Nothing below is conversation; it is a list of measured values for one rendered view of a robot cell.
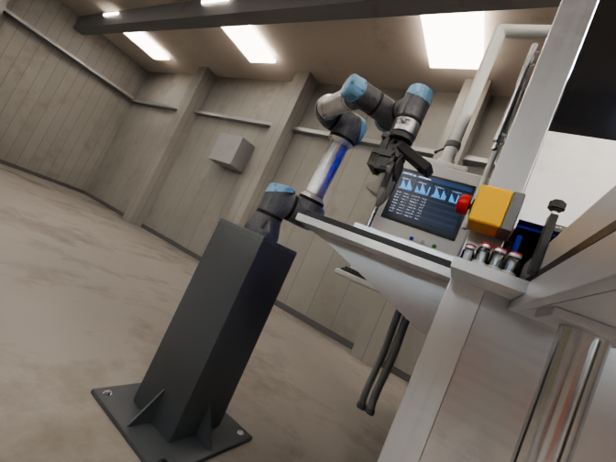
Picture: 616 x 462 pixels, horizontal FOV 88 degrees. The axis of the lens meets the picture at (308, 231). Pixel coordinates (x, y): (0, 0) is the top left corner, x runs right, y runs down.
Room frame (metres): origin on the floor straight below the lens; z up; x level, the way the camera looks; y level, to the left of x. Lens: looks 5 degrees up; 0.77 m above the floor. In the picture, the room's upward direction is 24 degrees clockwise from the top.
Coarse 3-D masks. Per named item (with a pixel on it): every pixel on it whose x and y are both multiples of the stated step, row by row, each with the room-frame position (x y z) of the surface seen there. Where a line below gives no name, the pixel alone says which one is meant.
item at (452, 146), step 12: (492, 36) 1.74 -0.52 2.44; (504, 36) 1.73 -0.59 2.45; (492, 48) 1.72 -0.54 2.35; (492, 60) 1.72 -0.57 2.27; (480, 72) 1.72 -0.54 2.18; (480, 84) 1.72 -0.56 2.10; (468, 96) 1.73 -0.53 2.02; (468, 108) 1.72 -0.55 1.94; (456, 120) 1.75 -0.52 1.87; (468, 120) 1.72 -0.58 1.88; (456, 132) 1.72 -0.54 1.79; (456, 144) 1.71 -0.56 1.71; (444, 156) 1.73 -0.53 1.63
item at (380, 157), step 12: (384, 132) 0.86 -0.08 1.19; (396, 132) 0.83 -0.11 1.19; (384, 144) 0.86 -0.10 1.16; (396, 144) 0.84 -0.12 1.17; (408, 144) 0.85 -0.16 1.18; (372, 156) 0.85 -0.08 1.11; (384, 156) 0.84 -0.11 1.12; (396, 156) 0.82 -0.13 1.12; (372, 168) 0.86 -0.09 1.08; (384, 168) 0.83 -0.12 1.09; (396, 168) 0.82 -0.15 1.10
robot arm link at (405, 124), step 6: (396, 120) 0.84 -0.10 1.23; (402, 120) 0.82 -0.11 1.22; (408, 120) 0.82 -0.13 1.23; (414, 120) 0.82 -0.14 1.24; (396, 126) 0.83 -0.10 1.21; (402, 126) 0.82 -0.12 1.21; (408, 126) 0.82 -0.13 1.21; (414, 126) 0.83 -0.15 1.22; (420, 126) 0.84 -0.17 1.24; (408, 132) 0.83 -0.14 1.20; (414, 132) 0.83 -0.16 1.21; (414, 138) 0.85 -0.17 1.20
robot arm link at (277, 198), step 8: (272, 184) 1.28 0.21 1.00; (280, 184) 1.27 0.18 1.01; (264, 192) 1.31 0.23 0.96; (272, 192) 1.27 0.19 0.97; (280, 192) 1.26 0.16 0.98; (288, 192) 1.28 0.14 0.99; (264, 200) 1.28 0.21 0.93; (272, 200) 1.26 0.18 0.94; (280, 200) 1.27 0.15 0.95; (288, 200) 1.28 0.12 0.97; (296, 200) 1.30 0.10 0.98; (264, 208) 1.27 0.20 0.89; (272, 208) 1.26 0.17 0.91; (280, 208) 1.28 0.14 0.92; (288, 208) 1.28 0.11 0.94; (280, 216) 1.29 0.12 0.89; (288, 216) 1.31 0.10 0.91
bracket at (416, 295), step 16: (336, 240) 0.87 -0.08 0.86; (352, 256) 0.84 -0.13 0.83; (368, 256) 0.82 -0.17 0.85; (368, 272) 0.81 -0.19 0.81; (384, 272) 0.79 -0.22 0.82; (400, 272) 0.78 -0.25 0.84; (416, 272) 0.76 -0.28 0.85; (384, 288) 0.79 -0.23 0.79; (400, 288) 0.77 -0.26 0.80; (416, 288) 0.75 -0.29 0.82; (432, 288) 0.74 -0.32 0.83; (400, 304) 0.76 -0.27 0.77; (416, 304) 0.75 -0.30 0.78; (432, 304) 0.73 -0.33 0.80; (416, 320) 0.74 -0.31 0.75; (432, 320) 0.73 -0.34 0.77
